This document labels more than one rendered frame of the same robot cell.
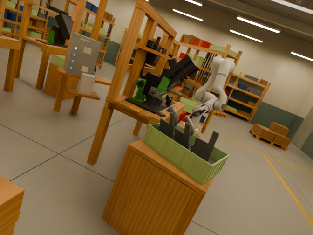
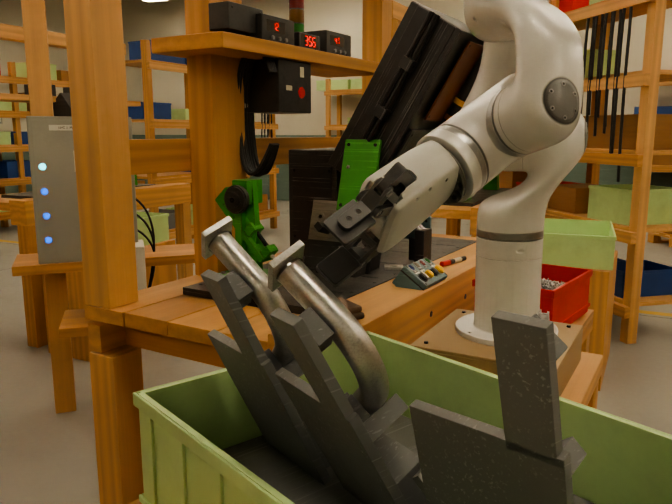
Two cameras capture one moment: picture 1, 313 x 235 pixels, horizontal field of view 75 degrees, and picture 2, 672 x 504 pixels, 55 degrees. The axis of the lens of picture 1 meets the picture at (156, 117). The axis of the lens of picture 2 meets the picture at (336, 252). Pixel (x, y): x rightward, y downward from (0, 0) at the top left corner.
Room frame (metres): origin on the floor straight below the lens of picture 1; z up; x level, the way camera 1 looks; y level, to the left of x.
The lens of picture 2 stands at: (0.95, -0.46, 1.29)
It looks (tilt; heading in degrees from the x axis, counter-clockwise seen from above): 10 degrees down; 19
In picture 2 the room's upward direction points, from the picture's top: straight up
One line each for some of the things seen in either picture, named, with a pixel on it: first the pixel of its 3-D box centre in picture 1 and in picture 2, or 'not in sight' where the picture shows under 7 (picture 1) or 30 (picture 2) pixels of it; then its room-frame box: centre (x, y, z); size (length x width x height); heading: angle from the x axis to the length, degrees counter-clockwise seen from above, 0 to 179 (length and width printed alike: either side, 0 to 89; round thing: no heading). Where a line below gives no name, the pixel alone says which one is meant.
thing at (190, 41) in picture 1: (190, 79); (564, 145); (6.24, -0.52, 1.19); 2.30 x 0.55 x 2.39; 33
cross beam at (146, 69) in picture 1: (139, 69); (260, 151); (2.93, 0.47, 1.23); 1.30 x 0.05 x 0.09; 168
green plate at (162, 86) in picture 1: (164, 85); (363, 175); (2.77, 0.06, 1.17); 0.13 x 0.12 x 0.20; 168
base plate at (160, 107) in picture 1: (154, 101); (356, 262); (2.85, 0.11, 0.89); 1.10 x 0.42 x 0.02; 168
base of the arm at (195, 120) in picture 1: (193, 119); (507, 283); (2.18, -0.39, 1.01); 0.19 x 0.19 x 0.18
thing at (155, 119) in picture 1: (170, 114); (440, 294); (2.79, -0.16, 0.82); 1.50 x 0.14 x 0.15; 168
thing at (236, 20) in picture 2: (151, 44); (236, 19); (2.62, 0.39, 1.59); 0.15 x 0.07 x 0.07; 168
